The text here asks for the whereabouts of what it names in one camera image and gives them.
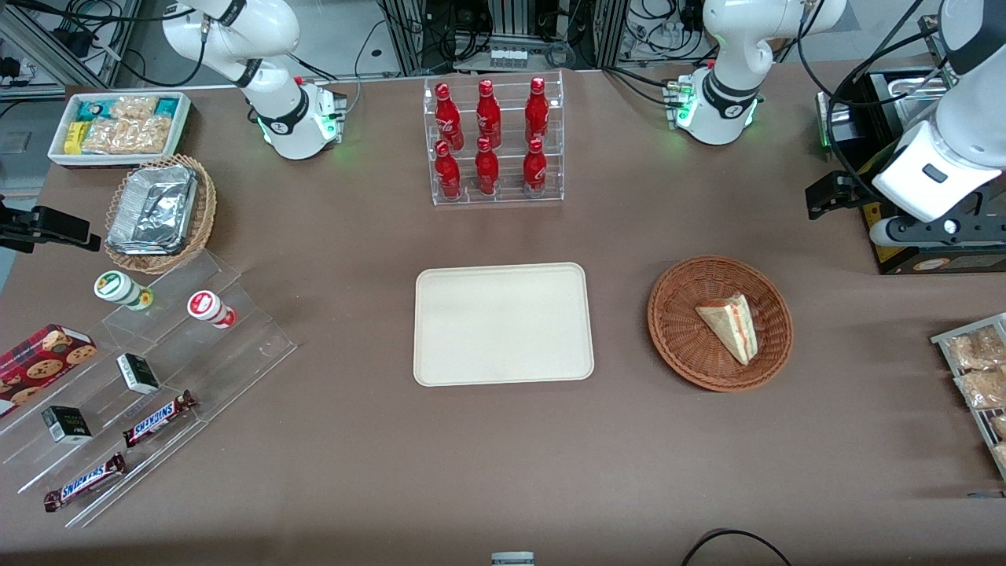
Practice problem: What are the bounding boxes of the triangular sandwich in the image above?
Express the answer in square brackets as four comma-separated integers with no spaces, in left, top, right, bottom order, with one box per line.
[695,292,759,366]

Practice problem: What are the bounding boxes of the light wicker basket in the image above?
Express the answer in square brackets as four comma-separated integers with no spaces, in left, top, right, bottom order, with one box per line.
[104,153,218,275]

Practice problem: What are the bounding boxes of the brown wicker basket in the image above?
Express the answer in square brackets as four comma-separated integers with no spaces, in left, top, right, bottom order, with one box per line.
[647,255,795,392]

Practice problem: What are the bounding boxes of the cream plastic tray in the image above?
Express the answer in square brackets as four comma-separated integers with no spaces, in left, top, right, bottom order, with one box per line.
[413,262,596,388]

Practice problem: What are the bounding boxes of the green lid cup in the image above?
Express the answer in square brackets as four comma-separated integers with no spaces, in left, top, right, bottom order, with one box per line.
[94,270,154,311]

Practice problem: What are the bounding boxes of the black food warmer machine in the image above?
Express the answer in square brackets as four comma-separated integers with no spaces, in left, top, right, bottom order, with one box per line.
[816,67,1006,276]

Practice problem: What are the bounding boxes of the aluminium foil container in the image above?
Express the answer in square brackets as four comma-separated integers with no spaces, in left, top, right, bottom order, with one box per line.
[107,164,199,256]

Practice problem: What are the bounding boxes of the steel warmer pan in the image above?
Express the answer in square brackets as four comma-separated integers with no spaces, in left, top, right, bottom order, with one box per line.
[884,71,956,108]

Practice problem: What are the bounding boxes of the large clear cracker bag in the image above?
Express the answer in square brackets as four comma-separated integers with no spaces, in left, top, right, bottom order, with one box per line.
[82,116,171,155]

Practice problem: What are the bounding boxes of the small clear cracker bag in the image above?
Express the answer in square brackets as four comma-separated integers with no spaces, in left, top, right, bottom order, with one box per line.
[110,94,159,119]

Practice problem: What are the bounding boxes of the red cookie box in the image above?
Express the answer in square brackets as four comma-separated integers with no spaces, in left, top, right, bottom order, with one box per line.
[0,323,99,417]

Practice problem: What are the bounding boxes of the white snack bin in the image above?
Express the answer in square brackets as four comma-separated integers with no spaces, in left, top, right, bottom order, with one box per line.
[47,91,193,170]

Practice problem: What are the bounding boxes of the red lid cup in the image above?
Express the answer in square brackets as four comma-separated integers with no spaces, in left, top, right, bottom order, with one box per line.
[186,290,237,329]

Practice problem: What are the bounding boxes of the small dark green box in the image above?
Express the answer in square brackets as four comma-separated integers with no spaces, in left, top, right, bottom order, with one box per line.
[41,406,93,444]
[116,353,160,395]

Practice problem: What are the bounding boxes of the clear acrylic stepped display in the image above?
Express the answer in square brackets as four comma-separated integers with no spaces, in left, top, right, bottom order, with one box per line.
[0,248,298,529]

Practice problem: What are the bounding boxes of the snickers chocolate bar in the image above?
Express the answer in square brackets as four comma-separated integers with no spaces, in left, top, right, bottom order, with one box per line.
[122,390,197,449]
[43,452,128,513]

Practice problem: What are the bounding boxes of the red drink bottle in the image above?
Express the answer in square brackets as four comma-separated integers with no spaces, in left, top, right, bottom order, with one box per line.
[435,82,464,152]
[523,137,549,197]
[434,140,463,200]
[475,79,502,150]
[474,137,501,197]
[524,76,550,146]

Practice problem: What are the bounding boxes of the clear acrylic bottle rack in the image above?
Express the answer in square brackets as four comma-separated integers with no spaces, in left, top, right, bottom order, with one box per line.
[422,69,565,207]

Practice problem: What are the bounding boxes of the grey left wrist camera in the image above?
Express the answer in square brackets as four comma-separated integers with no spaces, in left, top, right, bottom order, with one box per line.
[868,209,1006,249]

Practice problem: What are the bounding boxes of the grey wire rack tray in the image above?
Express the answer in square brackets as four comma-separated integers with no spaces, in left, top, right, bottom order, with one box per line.
[931,312,1006,482]

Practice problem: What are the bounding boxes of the aluminium frame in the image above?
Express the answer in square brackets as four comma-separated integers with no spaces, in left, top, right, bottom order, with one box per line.
[0,0,144,99]

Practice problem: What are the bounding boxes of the black floor cable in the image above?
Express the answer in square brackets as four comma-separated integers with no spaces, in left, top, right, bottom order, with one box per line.
[680,528,795,566]

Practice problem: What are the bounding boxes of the equipment rack with cables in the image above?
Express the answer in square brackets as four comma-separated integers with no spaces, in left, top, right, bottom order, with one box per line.
[376,0,630,76]

